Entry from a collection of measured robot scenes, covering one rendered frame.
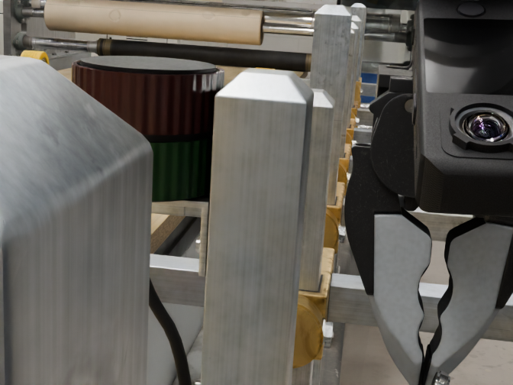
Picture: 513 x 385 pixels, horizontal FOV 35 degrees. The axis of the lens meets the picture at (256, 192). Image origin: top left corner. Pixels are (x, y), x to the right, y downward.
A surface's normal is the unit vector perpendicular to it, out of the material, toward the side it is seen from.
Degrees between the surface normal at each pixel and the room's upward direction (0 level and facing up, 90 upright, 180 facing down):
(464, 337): 90
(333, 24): 90
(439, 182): 118
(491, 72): 30
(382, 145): 90
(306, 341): 90
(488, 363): 0
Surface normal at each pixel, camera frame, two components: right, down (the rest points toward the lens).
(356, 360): 0.06, -0.97
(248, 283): -0.15, 0.23
